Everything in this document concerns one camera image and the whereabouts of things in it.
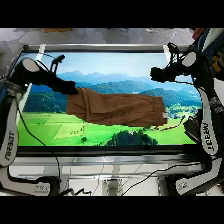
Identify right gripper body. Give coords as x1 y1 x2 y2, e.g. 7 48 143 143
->
149 66 170 84

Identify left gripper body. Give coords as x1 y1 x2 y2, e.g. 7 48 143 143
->
57 79 80 96

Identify brown pants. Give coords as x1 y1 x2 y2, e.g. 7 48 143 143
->
66 87 170 128

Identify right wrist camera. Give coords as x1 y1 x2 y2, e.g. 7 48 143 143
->
166 42 182 66

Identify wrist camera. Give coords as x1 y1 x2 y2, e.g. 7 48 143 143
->
49 54 66 75
166 42 182 66

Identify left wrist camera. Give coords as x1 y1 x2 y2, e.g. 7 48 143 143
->
49 54 66 75

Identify black cable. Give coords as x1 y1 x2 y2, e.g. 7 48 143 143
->
120 159 216 197
14 98 63 193

